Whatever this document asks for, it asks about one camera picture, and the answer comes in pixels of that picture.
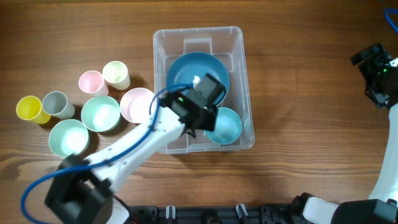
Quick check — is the mint green bowl right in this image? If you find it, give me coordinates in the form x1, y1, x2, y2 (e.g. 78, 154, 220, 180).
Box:
81, 96, 121, 133

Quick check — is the clear plastic storage container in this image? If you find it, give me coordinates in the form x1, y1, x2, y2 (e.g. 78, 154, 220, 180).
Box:
153, 26, 255, 154

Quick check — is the pink plastic cup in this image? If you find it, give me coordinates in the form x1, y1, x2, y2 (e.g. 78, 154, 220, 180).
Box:
78, 70, 109, 96

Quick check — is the cream plastic cup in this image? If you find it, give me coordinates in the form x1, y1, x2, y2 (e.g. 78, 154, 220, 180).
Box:
102, 61, 130, 90

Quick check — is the pink plastic bowl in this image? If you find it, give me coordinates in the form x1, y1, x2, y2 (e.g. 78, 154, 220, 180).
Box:
120, 88, 154, 124

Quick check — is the grey plastic cup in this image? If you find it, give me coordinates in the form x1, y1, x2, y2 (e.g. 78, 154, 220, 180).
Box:
42, 91, 75, 119

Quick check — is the light blue bowl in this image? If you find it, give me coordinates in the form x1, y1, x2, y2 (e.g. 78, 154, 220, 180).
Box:
205, 107, 242, 145

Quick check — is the mint green bowl left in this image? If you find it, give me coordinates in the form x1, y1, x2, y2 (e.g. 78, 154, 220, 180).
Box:
49, 119, 90, 157

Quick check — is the mint green bowl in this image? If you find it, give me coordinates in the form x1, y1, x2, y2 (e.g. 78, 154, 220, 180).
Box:
49, 119, 90, 157
81, 96, 121, 133

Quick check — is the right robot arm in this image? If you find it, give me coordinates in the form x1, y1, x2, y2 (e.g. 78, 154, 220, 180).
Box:
289, 43, 397, 224

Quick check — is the left blue cable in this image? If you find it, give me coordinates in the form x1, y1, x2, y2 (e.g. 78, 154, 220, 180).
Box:
20, 83, 194, 224

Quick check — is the yellow plastic cup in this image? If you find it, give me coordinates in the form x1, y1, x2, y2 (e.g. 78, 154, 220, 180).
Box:
16, 96, 51, 124

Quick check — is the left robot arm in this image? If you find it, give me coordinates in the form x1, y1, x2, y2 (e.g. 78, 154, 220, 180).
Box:
45, 74, 226, 223

